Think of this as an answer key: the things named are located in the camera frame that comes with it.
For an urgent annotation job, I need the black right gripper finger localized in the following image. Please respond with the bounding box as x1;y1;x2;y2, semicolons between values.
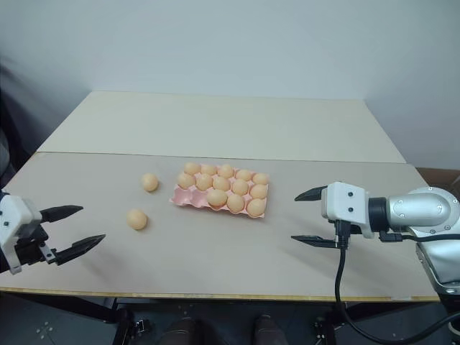
294;185;329;203
290;234;339;249

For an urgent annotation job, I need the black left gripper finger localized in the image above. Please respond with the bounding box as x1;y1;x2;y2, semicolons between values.
55;234;107;267
38;205;85;224

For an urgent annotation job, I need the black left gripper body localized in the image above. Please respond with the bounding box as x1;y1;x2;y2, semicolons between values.
13;219;59;267

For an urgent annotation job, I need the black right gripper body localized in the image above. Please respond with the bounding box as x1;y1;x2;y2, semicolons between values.
326;217;341;249

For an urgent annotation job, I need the loose brown egg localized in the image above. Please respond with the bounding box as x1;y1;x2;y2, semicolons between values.
126;208;148;231
141;172;160;193

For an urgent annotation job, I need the pink egg carton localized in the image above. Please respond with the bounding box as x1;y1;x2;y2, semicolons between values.
168;163;271;219

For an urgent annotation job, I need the dark rounded shape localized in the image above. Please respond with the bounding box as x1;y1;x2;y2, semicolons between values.
163;318;198;345
253;314;283;345

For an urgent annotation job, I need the brown cardboard box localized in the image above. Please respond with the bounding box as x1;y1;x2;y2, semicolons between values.
418;167;460;202

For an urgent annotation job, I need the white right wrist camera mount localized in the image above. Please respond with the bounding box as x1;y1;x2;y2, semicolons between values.
321;181;375;240

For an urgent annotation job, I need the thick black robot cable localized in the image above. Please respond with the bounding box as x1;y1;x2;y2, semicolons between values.
333;220;460;343

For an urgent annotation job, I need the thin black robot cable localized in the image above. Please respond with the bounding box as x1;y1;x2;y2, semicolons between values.
378;231;460;244

